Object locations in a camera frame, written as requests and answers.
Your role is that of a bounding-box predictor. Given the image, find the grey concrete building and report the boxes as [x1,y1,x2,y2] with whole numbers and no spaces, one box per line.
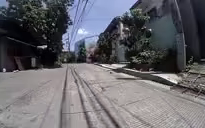
[129,0,205,72]

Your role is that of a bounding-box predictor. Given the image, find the raised concrete pavement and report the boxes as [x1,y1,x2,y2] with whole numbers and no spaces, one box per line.
[95,62,205,98]

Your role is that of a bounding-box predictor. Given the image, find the green shrubs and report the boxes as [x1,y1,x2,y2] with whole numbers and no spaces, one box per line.
[119,8,171,72]

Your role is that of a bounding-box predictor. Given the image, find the large leafy tree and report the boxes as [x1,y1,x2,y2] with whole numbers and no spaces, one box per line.
[0,0,74,68]

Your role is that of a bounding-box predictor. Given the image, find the overhead wires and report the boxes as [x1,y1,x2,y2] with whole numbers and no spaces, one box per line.
[65,0,98,51]

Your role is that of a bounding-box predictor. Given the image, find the grey concrete road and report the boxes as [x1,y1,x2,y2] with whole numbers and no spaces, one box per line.
[0,63,205,128]

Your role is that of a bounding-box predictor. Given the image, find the dark low building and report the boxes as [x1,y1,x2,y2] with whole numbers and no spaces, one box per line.
[0,14,48,74]

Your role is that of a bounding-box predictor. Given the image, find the distant building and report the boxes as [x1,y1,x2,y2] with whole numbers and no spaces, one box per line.
[97,15,128,64]

